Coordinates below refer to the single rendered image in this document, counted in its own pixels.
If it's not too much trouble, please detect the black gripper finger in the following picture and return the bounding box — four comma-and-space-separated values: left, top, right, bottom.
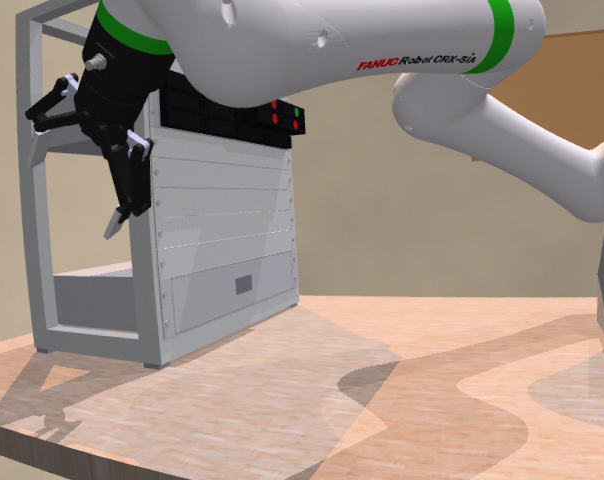
95, 125, 154, 240
25, 73, 91, 169

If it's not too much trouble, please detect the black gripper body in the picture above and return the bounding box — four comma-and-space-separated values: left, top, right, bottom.
74, 68, 149, 147

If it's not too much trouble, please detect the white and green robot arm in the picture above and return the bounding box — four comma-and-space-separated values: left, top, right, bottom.
82, 0, 604, 223

